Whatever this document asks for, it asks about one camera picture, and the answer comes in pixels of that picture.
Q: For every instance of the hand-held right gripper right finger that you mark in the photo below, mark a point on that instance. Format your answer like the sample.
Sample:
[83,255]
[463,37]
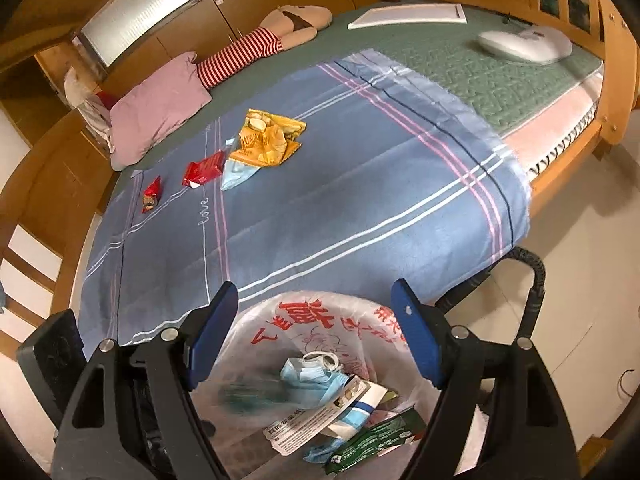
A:
[417,345]

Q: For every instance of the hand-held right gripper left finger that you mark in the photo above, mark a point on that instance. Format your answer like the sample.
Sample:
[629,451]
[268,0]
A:
[217,330]

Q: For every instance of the white red-printed plastic bag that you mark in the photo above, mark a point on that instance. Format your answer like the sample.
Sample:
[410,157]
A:
[280,325]

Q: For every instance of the blue white paper packaging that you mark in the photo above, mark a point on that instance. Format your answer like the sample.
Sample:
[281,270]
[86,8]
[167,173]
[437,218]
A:
[357,407]

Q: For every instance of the green packet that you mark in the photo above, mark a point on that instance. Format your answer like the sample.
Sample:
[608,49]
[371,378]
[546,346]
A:
[380,442]

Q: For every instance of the blue face mask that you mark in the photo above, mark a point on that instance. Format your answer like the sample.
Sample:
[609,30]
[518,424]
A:
[310,382]

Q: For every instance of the white blue medicine box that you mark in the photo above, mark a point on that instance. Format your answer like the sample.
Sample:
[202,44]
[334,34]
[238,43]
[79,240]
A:
[300,427]

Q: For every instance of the small red snack wrapper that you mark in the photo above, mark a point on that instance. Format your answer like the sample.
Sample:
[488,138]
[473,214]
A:
[152,192]

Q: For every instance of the clear bag with blue mask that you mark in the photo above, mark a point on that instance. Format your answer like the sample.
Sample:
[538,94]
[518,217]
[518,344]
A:
[237,175]

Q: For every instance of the red box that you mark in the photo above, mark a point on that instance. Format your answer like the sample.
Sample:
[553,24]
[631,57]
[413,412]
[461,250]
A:
[202,170]

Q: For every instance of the blue plaid blanket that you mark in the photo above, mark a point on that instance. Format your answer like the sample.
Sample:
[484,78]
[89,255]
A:
[350,185]

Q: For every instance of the orange snack bag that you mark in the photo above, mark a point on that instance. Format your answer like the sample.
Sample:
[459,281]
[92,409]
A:
[260,145]

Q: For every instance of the pink pillow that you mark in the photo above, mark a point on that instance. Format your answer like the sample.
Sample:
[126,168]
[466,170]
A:
[155,105]

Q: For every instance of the pink mattress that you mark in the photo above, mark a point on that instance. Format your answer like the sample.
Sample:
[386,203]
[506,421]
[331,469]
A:
[550,130]

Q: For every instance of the red cloth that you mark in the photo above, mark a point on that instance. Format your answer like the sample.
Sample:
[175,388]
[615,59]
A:
[107,101]

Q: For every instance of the white cloth bundle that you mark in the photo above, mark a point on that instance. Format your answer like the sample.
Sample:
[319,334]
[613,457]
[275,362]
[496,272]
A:
[80,90]

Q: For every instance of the green quilted bed mat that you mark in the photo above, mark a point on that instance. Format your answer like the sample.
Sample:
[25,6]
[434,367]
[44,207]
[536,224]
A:
[450,75]

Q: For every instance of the striped plush doll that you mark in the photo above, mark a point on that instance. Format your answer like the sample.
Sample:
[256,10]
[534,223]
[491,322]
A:
[240,55]

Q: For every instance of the wooden bedside shelf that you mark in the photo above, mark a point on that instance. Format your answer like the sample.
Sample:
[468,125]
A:
[30,75]

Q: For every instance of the white oval device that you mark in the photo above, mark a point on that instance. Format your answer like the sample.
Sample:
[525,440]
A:
[525,42]

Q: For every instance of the frosted glass window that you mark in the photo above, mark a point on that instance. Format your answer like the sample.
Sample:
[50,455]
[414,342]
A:
[135,15]

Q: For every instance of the white flat board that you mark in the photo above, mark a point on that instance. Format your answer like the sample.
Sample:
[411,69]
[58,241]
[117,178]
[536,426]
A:
[410,14]

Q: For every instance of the black curved metal frame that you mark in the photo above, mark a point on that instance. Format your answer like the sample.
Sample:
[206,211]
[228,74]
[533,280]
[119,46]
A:
[537,290]

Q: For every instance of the wooden bed frame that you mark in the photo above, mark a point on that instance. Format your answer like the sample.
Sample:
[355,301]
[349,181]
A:
[612,85]

